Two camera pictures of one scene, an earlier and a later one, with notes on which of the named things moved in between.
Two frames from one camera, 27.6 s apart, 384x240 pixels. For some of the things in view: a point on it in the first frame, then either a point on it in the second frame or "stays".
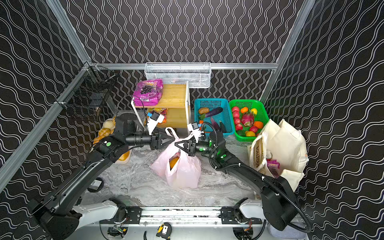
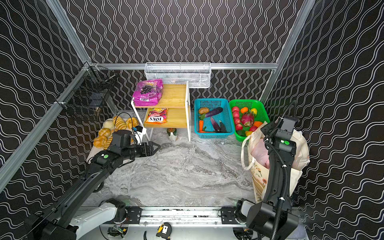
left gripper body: x=157 y=141 → x=150 y=149
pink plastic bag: x=175 y=166 → x=260 y=153
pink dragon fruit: x=247 y=119 stays
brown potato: x=203 y=110 stays
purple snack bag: x=148 y=92 stays
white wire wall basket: x=197 y=74 stays
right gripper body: x=191 y=147 → x=270 y=129
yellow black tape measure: x=164 y=230 stays
